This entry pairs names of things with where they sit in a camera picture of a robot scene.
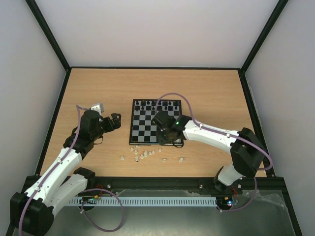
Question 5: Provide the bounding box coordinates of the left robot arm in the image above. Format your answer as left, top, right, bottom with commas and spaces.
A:
10, 107, 121, 236

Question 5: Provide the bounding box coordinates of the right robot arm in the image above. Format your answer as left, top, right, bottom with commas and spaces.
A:
151, 111, 267, 193

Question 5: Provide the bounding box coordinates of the left circuit board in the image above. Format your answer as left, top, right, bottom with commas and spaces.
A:
79, 195, 101, 205

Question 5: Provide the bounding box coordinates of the green circuit board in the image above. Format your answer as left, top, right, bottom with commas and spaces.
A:
227, 199, 239, 206

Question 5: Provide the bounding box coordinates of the black and silver chessboard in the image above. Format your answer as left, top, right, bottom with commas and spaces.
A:
129, 99, 182, 146

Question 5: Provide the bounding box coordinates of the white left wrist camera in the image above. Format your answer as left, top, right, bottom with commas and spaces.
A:
91, 103, 104, 114

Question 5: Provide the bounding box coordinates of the black aluminium frame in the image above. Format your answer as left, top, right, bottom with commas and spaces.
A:
6, 0, 303, 236

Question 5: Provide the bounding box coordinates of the grey slotted cable duct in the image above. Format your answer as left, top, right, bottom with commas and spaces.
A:
63, 196, 217, 207

